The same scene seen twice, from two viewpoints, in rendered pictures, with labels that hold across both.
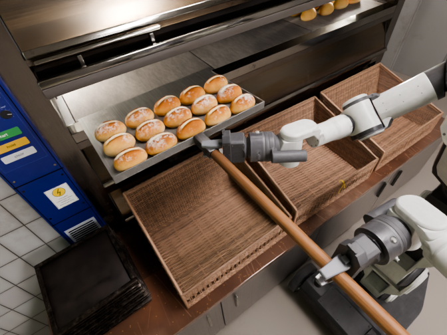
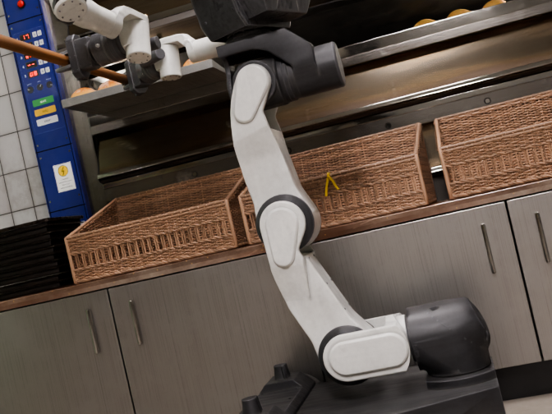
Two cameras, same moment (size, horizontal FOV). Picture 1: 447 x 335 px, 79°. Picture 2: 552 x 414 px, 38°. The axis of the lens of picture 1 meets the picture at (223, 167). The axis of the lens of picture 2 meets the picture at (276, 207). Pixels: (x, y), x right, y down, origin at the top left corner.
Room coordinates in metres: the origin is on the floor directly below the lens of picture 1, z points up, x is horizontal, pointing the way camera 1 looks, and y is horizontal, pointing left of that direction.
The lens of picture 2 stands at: (-1.03, -2.06, 0.62)
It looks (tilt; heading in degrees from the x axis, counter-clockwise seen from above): 1 degrees up; 44
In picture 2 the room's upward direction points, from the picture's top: 13 degrees counter-clockwise
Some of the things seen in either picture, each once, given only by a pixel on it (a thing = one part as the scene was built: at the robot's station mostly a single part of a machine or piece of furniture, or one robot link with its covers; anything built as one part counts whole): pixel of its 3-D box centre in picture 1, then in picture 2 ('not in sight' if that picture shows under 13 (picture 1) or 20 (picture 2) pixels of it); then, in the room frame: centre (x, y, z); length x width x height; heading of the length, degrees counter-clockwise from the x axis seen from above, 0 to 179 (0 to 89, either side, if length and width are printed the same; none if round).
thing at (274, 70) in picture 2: not in sight; (262, 85); (0.43, -0.69, 0.97); 0.14 x 0.13 x 0.12; 32
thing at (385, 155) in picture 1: (377, 112); (531, 134); (1.28, -0.94, 0.72); 0.56 x 0.49 x 0.28; 121
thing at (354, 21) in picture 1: (271, 54); (317, 61); (1.20, -0.26, 1.16); 1.80 x 0.06 x 0.04; 121
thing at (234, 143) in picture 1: (243, 147); (144, 71); (0.58, -0.06, 1.19); 0.12 x 0.10 x 0.13; 87
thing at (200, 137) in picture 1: (205, 145); not in sight; (0.60, 0.05, 1.19); 0.09 x 0.04 x 0.03; 33
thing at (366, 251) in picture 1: (364, 251); (92, 52); (0.24, -0.29, 1.19); 0.12 x 0.10 x 0.13; 115
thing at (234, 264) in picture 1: (209, 214); (169, 220); (0.66, 0.08, 0.72); 0.56 x 0.49 x 0.28; 122
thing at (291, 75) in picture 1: (272, 84); (325, 98); (1.18, -0.27, 1.02); 1.79 x 0.11 x 0.19; 121
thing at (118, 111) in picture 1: (170, 110); (154, 89); (0.79, 0.17, 1.19); 0.55 x 0.36 x 0.03; 123
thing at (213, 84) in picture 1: (215, 83); not in sight; (0.92, 0.00, 1.21); 0.10 x 0.07 x 0.06; 122
